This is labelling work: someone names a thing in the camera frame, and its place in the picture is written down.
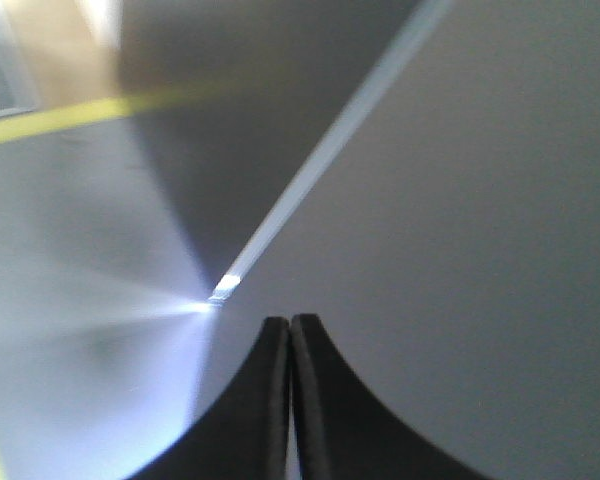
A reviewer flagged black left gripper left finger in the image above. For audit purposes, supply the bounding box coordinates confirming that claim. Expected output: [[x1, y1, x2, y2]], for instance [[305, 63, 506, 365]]
[[132, 317, 290, 480]]

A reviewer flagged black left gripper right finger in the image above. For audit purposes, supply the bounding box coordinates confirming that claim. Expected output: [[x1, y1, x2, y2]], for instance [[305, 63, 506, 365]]
[[290, 314, 485, 479]]

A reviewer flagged yellow floor tape line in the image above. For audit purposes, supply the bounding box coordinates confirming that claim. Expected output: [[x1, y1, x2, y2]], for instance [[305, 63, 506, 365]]
[[0, 82, 244, 144]]

